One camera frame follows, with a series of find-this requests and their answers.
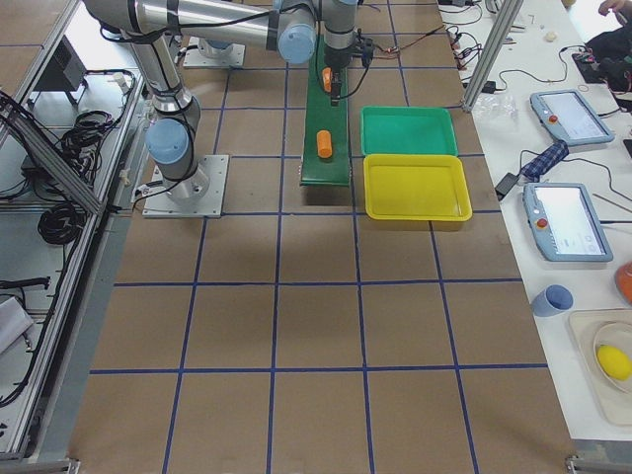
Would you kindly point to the orange cylinder labelled 4680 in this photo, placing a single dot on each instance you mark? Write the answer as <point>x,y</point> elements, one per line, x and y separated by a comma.
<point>326,79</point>

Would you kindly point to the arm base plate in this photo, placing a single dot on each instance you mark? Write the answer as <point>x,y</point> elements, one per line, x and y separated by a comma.
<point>203,55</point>
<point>201,195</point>

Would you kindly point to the aluminium frame post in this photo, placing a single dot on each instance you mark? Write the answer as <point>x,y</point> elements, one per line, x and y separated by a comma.
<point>492,47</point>

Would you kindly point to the blue teach pendant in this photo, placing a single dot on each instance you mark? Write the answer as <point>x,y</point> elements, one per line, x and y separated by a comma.
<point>567,116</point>
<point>564,223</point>

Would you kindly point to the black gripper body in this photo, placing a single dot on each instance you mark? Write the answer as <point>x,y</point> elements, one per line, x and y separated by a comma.
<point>337,60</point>

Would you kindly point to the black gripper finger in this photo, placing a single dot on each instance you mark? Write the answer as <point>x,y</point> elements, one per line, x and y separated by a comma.
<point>335,88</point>

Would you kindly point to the green plastic tray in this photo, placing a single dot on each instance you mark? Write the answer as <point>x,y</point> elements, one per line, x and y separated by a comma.
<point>407,130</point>

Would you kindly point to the black power adapter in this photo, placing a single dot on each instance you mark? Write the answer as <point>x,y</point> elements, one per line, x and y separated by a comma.
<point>505,185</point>

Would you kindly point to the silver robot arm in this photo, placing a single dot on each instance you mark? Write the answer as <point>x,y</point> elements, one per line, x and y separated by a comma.
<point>291,28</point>
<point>171,139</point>

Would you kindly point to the yellow lemon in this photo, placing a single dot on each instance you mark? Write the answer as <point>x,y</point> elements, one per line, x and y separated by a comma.
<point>614,362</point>

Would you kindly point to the yellow plastic tray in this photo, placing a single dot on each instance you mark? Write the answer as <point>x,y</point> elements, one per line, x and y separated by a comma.
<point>415,188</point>

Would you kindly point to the green conveyor belt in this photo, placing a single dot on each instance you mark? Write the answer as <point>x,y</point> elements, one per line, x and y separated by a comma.
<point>321,115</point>

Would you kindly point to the plain orange cylinder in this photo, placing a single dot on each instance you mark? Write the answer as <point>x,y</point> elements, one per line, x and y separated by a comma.
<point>324,144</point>

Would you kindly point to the blue plastic cup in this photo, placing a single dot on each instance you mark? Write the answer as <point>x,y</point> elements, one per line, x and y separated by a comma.
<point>552,300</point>

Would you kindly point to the beige bowl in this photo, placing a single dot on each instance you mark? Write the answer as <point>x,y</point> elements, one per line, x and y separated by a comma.
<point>617,334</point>

